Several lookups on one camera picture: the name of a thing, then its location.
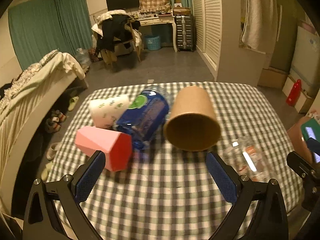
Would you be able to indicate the chair piled with clothes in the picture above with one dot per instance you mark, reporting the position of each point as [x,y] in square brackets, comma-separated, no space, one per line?
[113,28]

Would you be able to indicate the red thermos bottle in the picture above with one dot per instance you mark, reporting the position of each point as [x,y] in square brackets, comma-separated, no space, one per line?
[294,93]

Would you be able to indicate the clear printed glass cup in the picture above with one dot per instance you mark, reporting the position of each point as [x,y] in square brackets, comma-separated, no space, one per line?
[247,159]

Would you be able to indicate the cardboard box by wardrobe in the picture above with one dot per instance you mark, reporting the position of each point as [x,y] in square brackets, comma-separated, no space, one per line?
[272,78]

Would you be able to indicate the dark metallic suitcase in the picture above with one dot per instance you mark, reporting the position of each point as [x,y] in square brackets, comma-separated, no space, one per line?
[185,32]

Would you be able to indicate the blue laundry basket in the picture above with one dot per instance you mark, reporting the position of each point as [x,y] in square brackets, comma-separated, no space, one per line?
[153,43]

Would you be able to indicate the hanging white towel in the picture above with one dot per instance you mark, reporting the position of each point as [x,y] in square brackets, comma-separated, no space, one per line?
[260,26]

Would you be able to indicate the bed with beige bedding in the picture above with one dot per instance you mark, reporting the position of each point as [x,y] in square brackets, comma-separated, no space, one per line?
[27,106]

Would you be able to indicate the pink faceted cup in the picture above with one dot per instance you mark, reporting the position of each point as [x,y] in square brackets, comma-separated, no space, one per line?
[116,146]

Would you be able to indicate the plaid cloth bundle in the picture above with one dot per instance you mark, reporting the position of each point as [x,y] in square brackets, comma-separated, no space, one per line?
[157,6]

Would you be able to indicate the large water jug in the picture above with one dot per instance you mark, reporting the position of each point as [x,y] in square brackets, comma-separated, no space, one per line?
[83,58]

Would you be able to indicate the black monitor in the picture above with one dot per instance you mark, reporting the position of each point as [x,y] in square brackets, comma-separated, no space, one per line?
[122,4]

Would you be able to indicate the white red sneakers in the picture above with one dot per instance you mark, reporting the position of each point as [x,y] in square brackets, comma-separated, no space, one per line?
[53,123]

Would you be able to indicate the green curtain left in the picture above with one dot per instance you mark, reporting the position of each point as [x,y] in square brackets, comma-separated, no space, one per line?
[39,26]

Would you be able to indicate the white floral paper cup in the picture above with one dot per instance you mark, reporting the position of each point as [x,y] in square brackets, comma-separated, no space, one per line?
[105,112]

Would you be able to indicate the white slipper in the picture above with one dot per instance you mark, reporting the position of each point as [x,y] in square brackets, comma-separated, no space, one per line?
[52,150]

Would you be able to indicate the blue labelled plastic bottle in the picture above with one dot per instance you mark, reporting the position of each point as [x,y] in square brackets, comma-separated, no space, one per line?
[146,113]

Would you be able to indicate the white louvred wardrobe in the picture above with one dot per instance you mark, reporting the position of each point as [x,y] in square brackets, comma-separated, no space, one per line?
[218,30]

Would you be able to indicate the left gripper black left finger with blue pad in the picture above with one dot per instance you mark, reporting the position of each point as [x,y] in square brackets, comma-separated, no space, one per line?
[41,220]

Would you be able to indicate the green slipper under bed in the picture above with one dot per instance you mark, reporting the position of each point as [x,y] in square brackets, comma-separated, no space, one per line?
[72,103]

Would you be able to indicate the phone in green case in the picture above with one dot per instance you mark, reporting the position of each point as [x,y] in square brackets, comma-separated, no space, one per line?
[310,133]

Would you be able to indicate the small white fridge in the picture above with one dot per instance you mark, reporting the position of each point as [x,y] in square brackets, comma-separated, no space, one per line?
[305,61]

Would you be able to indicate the pale green slipper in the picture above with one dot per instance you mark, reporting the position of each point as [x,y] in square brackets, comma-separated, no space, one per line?
[45,171]

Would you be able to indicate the brown paper cup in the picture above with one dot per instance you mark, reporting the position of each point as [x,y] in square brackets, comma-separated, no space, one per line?
[192,124]

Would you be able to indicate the pink basin on fridge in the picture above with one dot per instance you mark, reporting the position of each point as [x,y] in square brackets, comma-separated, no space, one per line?
[307,27]

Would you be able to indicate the grey checkered tablecloth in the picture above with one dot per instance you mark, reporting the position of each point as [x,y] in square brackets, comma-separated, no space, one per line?
[169,194]

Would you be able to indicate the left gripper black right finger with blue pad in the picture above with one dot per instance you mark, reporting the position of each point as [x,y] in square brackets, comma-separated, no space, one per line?
[269,220]

